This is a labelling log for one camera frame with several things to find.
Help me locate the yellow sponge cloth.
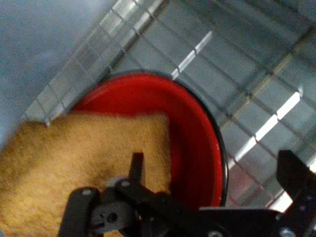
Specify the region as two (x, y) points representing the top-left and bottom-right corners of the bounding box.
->
(0, 111), (173, 237)

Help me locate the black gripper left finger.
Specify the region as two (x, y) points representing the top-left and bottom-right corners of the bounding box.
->
(58, 152), (216, 237)

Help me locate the red bowl with black rim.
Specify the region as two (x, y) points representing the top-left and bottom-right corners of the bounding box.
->
(71, 70), (229, 208)

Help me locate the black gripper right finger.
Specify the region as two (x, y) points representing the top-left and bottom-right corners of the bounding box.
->
(276, 149), (316, 237)

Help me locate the metal wire rack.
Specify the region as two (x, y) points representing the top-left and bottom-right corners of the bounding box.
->
(21, 0), (316, 213)

